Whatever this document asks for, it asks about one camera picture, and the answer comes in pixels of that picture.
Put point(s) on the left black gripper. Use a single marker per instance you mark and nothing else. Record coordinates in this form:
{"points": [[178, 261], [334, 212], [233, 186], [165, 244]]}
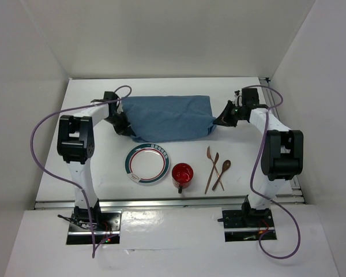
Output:
{"points": [[124, 128]]}

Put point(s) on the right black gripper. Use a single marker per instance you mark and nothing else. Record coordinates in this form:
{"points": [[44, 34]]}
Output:
{"points": [[225, 118]]}

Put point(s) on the blue cloth placemat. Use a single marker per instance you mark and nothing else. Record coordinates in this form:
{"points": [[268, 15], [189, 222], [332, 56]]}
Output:
{"points": [[162, 119]]}

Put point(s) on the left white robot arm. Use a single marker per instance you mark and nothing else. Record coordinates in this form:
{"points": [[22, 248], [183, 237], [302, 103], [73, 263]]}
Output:
{"points": [[76, 145]]}

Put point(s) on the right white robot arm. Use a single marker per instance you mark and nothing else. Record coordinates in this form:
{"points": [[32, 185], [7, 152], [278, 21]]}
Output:
{"points": [[280, 155]]}

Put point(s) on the white plate green red rim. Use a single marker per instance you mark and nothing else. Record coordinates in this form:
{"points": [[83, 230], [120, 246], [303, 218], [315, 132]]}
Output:
{"points": [[147, 164]]}

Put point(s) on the copper spoon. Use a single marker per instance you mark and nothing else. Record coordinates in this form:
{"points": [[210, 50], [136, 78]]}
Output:
{"points": [[225, 166]]}

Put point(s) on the red mug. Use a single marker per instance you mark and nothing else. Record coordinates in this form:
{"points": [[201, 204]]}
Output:
{"points": [[182, 176]]}

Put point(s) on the aluminium rail front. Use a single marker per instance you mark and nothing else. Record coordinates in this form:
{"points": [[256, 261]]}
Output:
{"points": [[197, 202]]}

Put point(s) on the aluminium rail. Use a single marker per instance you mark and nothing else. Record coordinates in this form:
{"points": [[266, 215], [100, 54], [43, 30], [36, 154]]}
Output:
{"points": [[292, 187], [197, 202]]}

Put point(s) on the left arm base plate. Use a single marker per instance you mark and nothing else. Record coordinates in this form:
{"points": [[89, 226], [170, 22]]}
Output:
{"points": [[106, 231]]}

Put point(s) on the aluminium rail right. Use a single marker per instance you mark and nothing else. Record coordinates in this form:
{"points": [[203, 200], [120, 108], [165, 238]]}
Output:
{"points": [[292, 187]]}

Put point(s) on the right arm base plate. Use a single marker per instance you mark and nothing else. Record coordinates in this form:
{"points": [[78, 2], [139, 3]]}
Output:
{"points": [[241, 225]]}

